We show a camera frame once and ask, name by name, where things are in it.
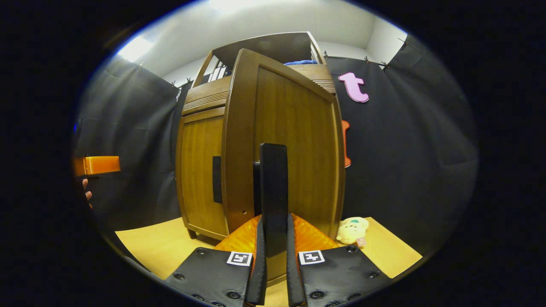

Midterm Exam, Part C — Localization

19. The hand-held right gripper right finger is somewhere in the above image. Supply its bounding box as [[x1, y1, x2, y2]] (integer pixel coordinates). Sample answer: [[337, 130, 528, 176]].
[[287, 213, 391, 307]]

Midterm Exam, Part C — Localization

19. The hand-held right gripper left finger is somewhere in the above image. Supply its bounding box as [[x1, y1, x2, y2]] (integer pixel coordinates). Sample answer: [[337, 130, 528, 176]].
[[164, 214, 268, 307]]

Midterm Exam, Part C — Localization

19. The black door handle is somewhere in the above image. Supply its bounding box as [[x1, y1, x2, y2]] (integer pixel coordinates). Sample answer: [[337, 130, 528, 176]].
[[253, 143, 288, 258], [212, 156, 223, 204]]

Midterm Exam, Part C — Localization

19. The wooden shoe cabinet door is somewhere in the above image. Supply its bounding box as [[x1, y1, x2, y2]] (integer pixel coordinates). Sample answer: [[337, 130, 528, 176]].
[[221, 48, 345, 240], [176, 107, 229, 241]]

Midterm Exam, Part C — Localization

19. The wooden double-door shoe cabinet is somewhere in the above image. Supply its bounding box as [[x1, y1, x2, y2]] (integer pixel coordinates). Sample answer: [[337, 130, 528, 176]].
[[175, 31, 346, 286]]

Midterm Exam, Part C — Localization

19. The wooden cabinet drawer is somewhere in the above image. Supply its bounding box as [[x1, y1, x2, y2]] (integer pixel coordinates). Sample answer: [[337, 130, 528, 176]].
[[181, 64, 337, 116]]

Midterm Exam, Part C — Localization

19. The yellow plush toy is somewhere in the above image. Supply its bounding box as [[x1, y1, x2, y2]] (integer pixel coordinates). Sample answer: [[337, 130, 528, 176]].
[[336, 217, 370, 248]]

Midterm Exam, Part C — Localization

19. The small ceiling light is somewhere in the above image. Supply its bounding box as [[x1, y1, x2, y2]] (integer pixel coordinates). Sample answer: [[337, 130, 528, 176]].
[[117, 36, 154, 62]]

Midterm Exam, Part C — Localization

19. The black backdrop cloth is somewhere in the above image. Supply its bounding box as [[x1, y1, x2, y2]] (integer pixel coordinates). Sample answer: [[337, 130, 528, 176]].
[[73, 34, 480, 256]]

